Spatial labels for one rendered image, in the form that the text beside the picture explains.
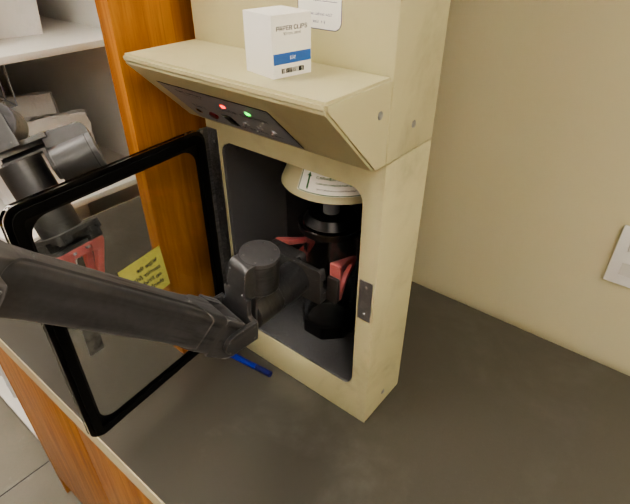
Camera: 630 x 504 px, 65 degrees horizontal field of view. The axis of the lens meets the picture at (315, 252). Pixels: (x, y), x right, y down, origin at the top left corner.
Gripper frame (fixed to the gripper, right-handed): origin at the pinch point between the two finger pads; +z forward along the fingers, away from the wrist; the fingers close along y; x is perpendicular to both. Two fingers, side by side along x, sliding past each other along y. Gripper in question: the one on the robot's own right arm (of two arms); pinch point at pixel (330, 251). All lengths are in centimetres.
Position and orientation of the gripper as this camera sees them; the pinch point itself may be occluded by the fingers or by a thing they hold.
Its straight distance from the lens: 83.7
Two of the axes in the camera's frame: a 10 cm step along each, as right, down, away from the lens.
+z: 6.3, -4.5, 6.3
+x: 0.1, 8.2, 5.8
